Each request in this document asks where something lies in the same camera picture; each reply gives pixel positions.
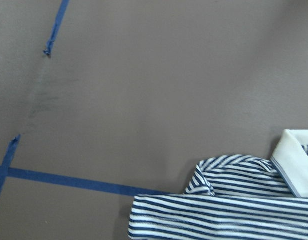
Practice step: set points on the navy white striped polo shirt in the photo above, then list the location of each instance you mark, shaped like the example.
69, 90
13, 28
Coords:
234, 197

